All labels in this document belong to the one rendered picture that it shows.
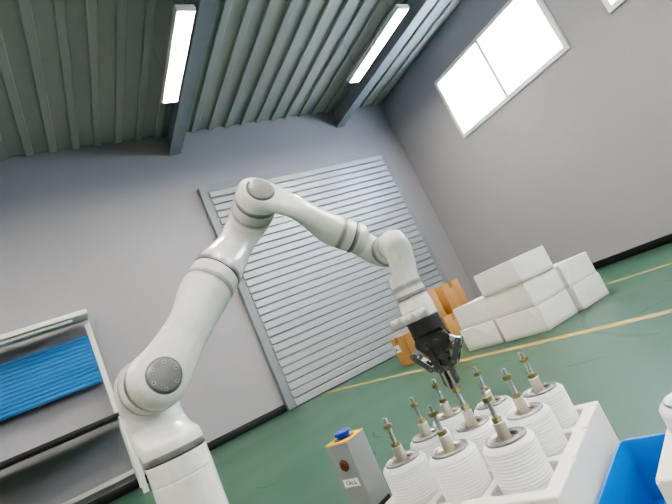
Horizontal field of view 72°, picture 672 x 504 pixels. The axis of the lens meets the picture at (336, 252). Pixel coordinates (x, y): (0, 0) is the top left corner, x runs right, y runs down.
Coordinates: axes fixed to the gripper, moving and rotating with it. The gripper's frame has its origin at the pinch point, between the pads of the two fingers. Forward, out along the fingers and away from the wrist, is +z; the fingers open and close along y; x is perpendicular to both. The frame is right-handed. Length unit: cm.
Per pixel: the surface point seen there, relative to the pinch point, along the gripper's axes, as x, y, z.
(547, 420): 3.5, -15.8, 12.2
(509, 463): 17.5, -11.0, 12.8
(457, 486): 16.3, 0.5, 15.2
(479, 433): 4.0, -2.4, 11.1
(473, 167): -612, 96, -168
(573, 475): 12.7, -18.3, 18.7
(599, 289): -305, -4, 28
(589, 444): -0.5, -19.7, 19.5
